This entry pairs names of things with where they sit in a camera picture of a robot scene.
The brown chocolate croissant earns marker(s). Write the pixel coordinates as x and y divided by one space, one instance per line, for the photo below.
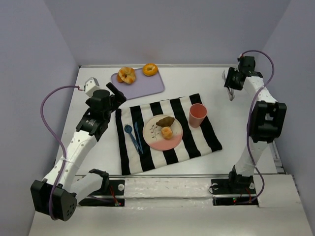
165 122

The metal base rail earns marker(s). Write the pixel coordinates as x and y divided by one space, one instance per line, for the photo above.
170 192

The small round peach bun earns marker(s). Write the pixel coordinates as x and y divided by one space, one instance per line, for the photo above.
167 133

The floral ceramic plate pink rim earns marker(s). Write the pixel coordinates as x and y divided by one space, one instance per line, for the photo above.
159 138

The blue plastic fork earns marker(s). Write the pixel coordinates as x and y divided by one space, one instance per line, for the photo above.
128 130

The pink plastic cup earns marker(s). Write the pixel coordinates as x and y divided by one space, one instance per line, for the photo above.
197 113

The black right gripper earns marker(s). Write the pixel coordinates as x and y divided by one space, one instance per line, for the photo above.
230 82

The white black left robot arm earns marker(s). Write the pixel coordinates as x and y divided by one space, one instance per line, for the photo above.
58 194

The blue plastic knife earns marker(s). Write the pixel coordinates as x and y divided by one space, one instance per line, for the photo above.
138 137

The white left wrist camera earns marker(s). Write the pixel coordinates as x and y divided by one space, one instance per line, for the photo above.
91 85

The twisted golden bread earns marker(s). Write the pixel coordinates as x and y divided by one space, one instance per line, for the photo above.
127 74

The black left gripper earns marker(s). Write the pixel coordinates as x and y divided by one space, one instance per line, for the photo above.
117 96

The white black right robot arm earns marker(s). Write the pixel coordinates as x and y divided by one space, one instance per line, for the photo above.
265 124

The orange ring donut bread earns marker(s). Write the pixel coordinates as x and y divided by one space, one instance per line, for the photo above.
150 69

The lavender plastic tray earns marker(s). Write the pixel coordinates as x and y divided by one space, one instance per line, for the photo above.
143 85

